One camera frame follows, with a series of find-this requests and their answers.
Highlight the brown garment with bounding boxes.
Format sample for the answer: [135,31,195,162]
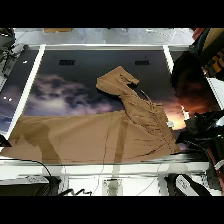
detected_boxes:
[0,65,183,165]

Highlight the silver frame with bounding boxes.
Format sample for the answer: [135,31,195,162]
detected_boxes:
[0,155,224,197]

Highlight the black cable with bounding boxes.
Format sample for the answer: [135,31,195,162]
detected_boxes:
[59,187,93,197]
[0,158,54,182]

